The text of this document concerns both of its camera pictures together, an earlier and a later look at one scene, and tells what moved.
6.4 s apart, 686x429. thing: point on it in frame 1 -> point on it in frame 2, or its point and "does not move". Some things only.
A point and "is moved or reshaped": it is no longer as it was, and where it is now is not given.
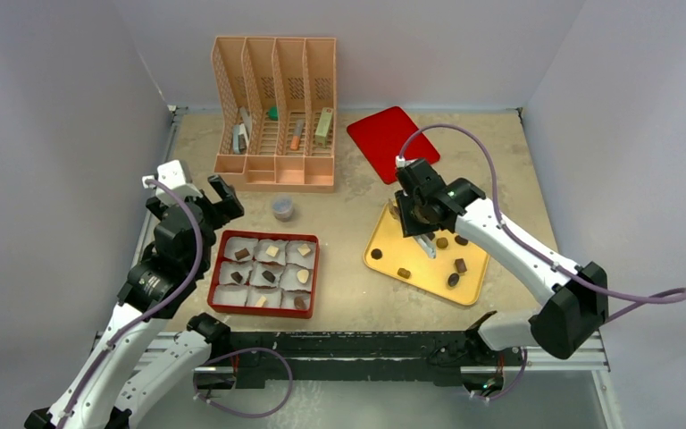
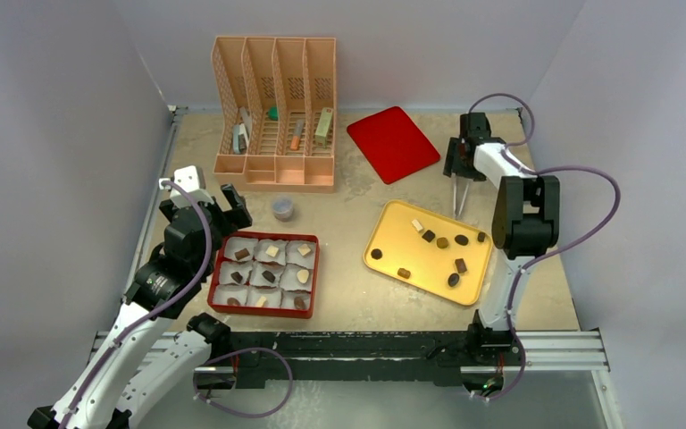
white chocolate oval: [303, 275] does not move
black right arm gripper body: [416, 223] -> [461, 167]
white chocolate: [271, 250] does not move
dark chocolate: [268, 276] does not move
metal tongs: [425, 239] is moved or reshaped
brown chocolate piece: [242, 254] does not move
